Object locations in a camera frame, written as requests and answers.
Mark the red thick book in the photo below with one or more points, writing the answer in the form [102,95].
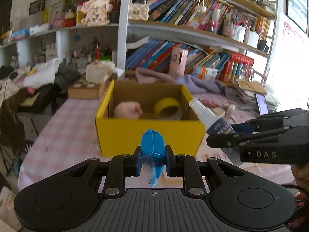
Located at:
[242,58]

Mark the white spray bottle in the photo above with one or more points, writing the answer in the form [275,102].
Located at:
[210,118]

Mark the pink rectangular box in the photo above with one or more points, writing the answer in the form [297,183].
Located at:
[177,62]

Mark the orange blue white carton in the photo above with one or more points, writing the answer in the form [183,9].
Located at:
[204,76]
[205,70]

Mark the white quilted handbag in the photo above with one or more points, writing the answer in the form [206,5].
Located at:
[138,11]

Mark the white crumpled cloth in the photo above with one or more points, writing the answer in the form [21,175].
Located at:
[42,73]

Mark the pink cat doll figure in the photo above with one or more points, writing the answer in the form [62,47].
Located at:
[95,11]

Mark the blue tissue pack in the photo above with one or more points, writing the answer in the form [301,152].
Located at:
[20,33]

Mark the red white small figure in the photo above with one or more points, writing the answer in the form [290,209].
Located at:
[69,19]

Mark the pink checked printed tablecloth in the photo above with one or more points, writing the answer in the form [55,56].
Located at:
[60,130]

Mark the black framed picture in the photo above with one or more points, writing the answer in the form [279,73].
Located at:
[298,2]

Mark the row of leaning colourful books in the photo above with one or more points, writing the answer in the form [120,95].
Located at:
[149,55]

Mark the blue plastic packet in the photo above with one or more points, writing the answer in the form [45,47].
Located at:
[152,145]

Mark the small black picture frame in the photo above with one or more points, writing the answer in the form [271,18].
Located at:
[37,6]

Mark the pink alphabet wall poster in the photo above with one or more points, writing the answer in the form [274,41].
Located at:
[292,32]

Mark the row of upright colourful books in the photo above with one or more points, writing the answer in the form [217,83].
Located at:
[183,9]

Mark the brown envelope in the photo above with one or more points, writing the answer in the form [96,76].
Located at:
[251,87]

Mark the white bookshelf frame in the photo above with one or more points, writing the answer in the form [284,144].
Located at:
[122,29]

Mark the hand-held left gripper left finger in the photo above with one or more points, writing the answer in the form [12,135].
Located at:
[138,162]

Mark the bunch of pens and brushes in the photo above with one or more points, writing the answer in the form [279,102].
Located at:
[96,49]

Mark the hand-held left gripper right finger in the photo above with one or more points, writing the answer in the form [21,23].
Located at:
[169,162]

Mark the dark brown cloth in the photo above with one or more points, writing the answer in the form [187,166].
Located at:
[12,125]

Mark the white tissue pack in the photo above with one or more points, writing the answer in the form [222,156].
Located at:
[99,72]

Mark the white pen box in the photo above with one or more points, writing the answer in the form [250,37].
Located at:
[251,40]

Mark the clear pen holder with pens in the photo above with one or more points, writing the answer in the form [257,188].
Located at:
[234,31]

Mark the yellow cardboard box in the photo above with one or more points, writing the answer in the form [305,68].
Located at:
[120,135]

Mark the white flat box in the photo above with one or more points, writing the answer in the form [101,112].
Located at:
[38,29]

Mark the black smartphone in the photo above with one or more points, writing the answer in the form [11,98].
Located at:
[262,104]

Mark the white charger adapter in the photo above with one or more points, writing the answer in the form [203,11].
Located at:
[230,110]

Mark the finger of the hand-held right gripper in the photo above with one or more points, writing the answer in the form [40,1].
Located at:
[241,139]
[243,127]

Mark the pink plush paw toy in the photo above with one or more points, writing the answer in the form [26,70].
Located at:
[126,111]

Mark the white low shelf unit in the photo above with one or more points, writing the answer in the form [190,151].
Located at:
[61,41]

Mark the row of yellow books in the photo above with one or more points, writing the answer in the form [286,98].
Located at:
[263,27]

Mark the pastel rainbow cylinder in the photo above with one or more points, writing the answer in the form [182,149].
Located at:
[216,21]

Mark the wooden chequered box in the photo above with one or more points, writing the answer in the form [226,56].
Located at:
[84,91]

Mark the yellow tape roll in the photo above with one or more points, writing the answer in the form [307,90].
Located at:
[166,102]

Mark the pile of papers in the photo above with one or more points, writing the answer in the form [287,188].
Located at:
[243,96]

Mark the dark grey garment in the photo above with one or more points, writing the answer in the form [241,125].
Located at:
[67,76]

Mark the purple cloth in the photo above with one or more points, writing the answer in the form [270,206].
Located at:
[200,83]

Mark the black small device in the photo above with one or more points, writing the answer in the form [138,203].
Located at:
[262,46]

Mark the colourful ornament cluster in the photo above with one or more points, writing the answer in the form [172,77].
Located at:
[246,72]

